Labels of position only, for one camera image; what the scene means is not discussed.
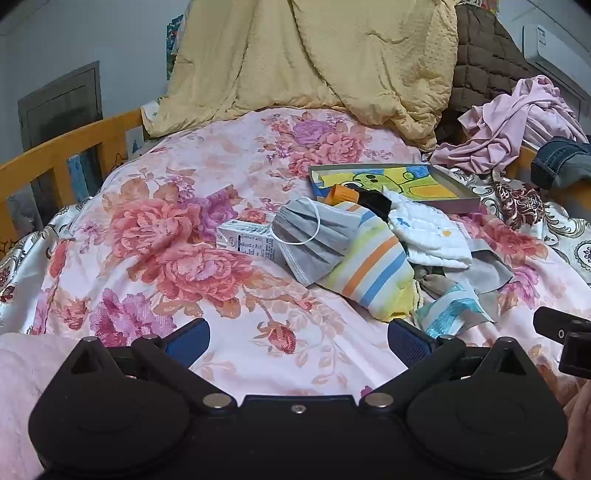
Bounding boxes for striped pastel cloth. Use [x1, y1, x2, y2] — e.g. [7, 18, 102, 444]
[318, 203, 415, 322]

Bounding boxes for blue jeans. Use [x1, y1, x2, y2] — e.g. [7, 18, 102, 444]
[530, 136, 591, 191]

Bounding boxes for pink fuzzy blanket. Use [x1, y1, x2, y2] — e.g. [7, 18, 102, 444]
[0, 332, 88, 480]

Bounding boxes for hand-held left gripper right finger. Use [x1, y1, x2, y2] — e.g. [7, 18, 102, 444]
[360, 318, 527, 412]

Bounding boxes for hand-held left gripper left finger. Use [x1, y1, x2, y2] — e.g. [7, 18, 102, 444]
[69, 318, 234, 414]

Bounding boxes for white printed cloth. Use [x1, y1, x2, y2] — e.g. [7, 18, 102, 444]
[141, 99, 162, 139]

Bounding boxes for teal patterned cloth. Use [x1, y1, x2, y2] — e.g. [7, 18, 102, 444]
[414, 282, 495, 339]

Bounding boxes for pink floral quilt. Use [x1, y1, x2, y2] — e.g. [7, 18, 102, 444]
[28, 108, 591, 402]

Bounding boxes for orange plastic object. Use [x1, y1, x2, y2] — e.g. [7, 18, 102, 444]
[323, 183, 360, 206]

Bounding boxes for grey face mask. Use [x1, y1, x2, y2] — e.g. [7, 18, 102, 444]
[271, 196, 365, 286]

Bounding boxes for white brocade bedsheet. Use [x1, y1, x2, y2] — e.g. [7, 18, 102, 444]
[0, 168, 591, 333]

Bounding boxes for yellow quilted blanket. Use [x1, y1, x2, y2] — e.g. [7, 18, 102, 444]
[141, 0, 459, 153]

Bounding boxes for pink garment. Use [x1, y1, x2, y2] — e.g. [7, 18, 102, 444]
[429, 75, 589, 175]

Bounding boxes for grey cloth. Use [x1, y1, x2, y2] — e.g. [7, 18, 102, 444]
[413, 226, 515, 301]

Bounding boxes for black striped sock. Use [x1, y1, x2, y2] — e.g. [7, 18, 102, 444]
[355, 189, 394, 223]

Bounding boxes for white air conditioner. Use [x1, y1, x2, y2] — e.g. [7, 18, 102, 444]
[522, 24, 591, 100]

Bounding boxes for grey wall panel door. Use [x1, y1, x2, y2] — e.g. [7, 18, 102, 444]
[17, 61, 103, 232]

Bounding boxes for blue printed bag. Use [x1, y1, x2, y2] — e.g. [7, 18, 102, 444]
[68, 154, 100, 199]

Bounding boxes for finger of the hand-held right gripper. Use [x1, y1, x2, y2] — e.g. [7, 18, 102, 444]
[533, 306, 591, 344]
[558, 333, 591, 380]

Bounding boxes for brown quilted jacket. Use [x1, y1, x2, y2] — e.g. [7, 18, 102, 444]
[434, 2, 539, 144]

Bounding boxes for white baby cloth blue print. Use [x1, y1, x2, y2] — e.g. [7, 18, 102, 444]
[383, 190, 474, 269]

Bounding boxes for white milk carton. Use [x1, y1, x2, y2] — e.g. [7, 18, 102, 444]
[216, 219, 282, 260]

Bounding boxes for teal wall poster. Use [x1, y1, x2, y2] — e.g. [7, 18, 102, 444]
[165, 14, 185, 79]

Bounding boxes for person's right hand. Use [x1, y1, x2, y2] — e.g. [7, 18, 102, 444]
[554, 383, 591, 480]

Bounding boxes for grey box with cartoon picture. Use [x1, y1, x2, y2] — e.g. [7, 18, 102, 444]
[308, 162, 482, 214]

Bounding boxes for wooden bed frame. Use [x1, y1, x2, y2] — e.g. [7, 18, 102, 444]
[0, 108, 144, 252]

